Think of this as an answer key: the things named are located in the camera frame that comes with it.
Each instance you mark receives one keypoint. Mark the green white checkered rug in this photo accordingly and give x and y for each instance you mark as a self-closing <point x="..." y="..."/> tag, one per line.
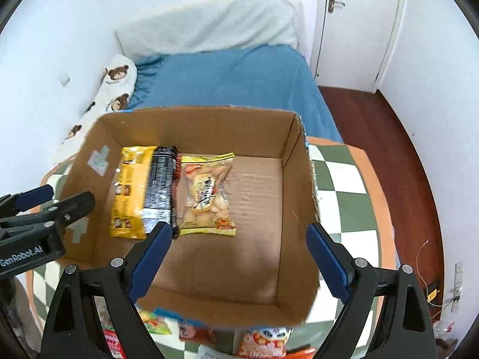
<point x="352" y="209"/>

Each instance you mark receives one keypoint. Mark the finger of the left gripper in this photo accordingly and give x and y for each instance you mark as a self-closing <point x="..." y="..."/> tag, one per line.
<point x="13" y="204"/>
<point x="64" y="212"/>

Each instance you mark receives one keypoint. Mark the small red snack packet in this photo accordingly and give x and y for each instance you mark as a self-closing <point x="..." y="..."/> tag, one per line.
<point x="108" y="329"/>

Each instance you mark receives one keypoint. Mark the bright orange snack bag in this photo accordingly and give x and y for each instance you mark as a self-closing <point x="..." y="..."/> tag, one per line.
<point x="307" y="353"/>

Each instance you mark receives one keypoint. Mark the white pillow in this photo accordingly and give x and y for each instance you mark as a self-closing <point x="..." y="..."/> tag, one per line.
<point x="213" y="26"/>

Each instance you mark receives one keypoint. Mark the blue bed sheet mattress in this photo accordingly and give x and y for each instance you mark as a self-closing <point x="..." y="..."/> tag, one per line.
<point x="264" y="76"/>

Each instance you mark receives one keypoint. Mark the metal door handle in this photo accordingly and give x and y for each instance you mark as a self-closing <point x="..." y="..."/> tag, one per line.
<point x="334" y="4"/>

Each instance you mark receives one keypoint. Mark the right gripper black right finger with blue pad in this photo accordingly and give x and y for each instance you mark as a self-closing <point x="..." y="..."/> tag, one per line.
<point x="403" y="329"/>

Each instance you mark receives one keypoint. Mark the yellow and black snack pack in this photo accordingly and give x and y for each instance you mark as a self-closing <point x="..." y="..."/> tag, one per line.
<point x="145" y="191"/>

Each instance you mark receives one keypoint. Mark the white door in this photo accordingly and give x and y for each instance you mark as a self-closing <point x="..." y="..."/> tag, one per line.
<point x="354" y="43"/>

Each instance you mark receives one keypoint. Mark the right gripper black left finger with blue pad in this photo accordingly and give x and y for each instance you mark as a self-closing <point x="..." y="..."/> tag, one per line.
<point x="73" y="327"/>

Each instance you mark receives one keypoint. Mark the bear print white blanket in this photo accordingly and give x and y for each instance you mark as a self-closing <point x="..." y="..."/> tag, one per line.
<point x="113" y="95"/>

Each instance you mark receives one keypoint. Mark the orange panda snack bag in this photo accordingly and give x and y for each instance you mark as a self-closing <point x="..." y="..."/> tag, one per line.
<point x="264" y="342"/>

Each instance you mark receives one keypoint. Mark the green fruit candy bag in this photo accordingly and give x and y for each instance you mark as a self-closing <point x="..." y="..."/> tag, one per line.
<point x="153" y="323"/>

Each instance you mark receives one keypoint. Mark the red-brown snack bag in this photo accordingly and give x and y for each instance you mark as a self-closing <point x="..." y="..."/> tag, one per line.
<point x="193" y="333"/>

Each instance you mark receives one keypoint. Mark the cardboard box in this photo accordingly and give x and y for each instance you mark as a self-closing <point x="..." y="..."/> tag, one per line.
<point x="244" y="200"/>

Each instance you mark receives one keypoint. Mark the yellow cracker snack bag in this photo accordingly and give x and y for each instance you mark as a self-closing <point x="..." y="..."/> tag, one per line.
<point x="206" y="208"/>

